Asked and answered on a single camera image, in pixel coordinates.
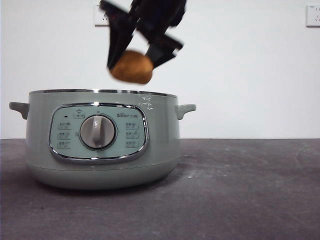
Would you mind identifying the brown potato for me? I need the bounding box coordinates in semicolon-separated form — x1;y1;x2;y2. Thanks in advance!
109;49;155;86

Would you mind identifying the pale green electric cooking pot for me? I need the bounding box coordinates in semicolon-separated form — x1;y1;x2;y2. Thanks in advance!
9;87;197;192

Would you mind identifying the white wall socket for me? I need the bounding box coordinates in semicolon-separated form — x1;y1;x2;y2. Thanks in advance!
94;5;112;28
305;4;320;28

